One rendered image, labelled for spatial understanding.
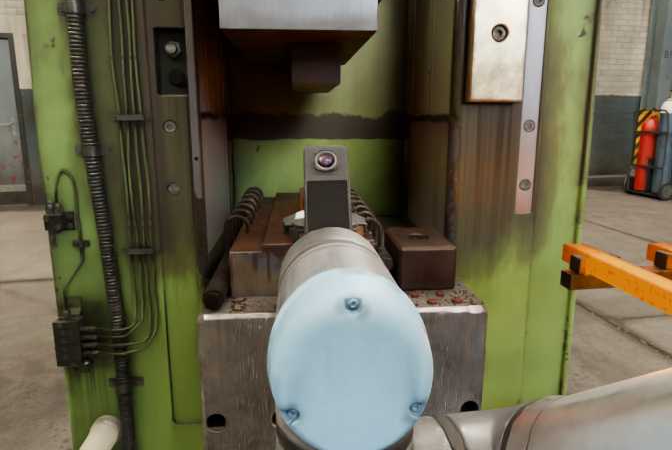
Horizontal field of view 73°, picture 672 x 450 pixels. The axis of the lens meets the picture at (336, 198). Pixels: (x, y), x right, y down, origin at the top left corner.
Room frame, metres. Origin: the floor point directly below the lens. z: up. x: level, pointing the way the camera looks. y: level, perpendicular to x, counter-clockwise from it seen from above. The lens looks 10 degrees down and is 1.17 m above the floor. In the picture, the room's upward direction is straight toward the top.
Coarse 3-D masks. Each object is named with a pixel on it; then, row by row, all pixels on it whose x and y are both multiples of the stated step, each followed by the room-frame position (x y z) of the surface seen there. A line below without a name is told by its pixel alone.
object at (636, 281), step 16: (592, 256) 0.54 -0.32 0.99; (608, 256) 0.54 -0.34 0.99; (592, 272) 0.54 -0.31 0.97; (608, 272) 0.51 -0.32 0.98; (624, 272) 0.49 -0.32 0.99; (640, 272) 0.48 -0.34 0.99; (624, 288) 0.48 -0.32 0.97; (640, 288) 0.46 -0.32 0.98; (656, 288) 0.44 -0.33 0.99; (656, 304) 0.44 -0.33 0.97
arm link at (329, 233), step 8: (312, 232) 0.37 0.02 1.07; (320, 232) 0.37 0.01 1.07; (328, 232) 0.36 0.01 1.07; (336, 232) 0.36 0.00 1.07; (344, 232) 0.37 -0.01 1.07; (352, 232) 0.38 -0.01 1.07; (304, 240) 0.36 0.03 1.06; (312, 240) 0.35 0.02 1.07; (320, 240) 0.34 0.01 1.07; (352, 240) 0.34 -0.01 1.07; (360, 240) 0.36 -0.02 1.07; (296, 248) 0.35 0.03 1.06; (304, 248) 0.34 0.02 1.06; (288, 256) 0.36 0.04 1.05; (288, 264) 0.34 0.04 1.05; (280, 272) 0.36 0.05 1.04; (280, 280) 0.34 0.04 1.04
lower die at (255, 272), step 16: (272, 208) 0.85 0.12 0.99; (288, 208) 0.85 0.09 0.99; (256, 224) 0.76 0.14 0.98; (272, 224) 0.72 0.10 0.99; (240, 240) 0.66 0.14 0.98; (256, 240) 0.66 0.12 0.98; (272, 240) 0.62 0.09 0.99; (288, 240) 0.62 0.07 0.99; (368, 240) 0.62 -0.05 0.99; (240, 256) 0.60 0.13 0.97; (256, 256) 0.60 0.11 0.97; (272, 256) 0.61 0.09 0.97; (240, 272) 0.60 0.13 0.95; (256, 272) 0.60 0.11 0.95; (272, 272) 0.61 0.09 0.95; (240, 288) 0.60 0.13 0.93; (256, 288) 0.60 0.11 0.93; (272, 288) 0.61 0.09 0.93
